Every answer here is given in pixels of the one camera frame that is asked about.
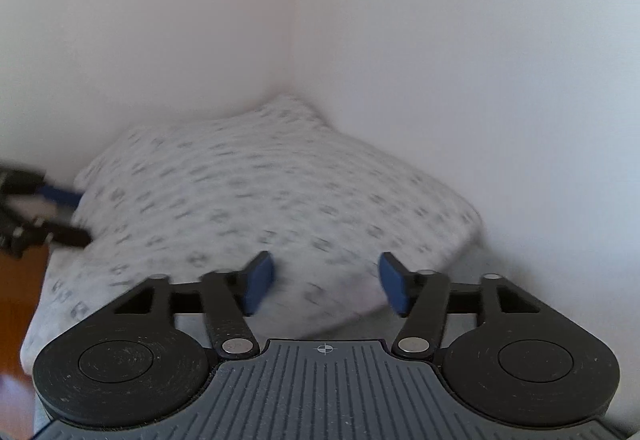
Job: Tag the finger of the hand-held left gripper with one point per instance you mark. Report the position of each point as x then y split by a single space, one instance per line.
65 234
60 195

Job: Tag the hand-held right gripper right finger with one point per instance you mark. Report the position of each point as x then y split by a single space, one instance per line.
395 287

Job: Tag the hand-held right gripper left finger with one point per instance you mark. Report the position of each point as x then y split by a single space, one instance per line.
260 285

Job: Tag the white checker-patterned garment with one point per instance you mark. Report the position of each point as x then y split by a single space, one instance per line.
275 195

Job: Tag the grey printed sweatshirt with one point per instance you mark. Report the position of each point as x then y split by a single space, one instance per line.
450 285

